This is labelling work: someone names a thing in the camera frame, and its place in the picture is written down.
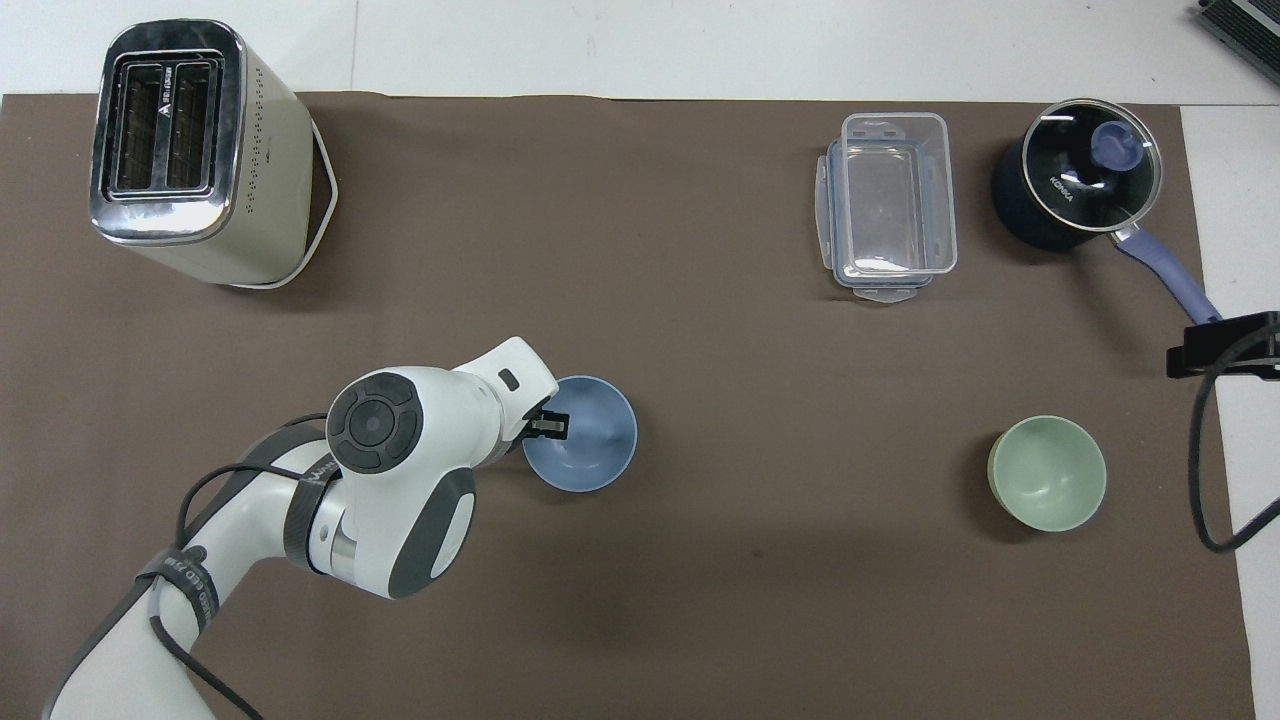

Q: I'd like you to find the blue bowl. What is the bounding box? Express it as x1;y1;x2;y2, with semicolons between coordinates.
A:
520;375;639;495

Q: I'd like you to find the green bowl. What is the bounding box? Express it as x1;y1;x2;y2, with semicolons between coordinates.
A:
987;415;1109;534

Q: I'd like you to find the clear container lid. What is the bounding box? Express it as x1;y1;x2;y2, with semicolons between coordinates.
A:
814;137;937;305

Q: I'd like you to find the silver toaster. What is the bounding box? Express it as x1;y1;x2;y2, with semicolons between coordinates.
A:
88;18;340;292

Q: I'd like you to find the clear plastic container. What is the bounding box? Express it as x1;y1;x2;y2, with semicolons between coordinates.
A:
839;112;959;280

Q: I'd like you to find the dark blue pot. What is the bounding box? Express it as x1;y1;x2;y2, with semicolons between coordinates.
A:
990;97;1227;327

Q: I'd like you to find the glass pot lid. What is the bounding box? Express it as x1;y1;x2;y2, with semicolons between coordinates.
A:
1021;97;1165;235

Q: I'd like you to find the grey metal case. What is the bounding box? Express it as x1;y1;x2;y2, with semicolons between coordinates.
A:
1194;0;1280;60

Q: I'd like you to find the black cable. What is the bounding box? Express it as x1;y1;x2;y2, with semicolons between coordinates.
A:
1187;330;1280;554
148;412;341;720

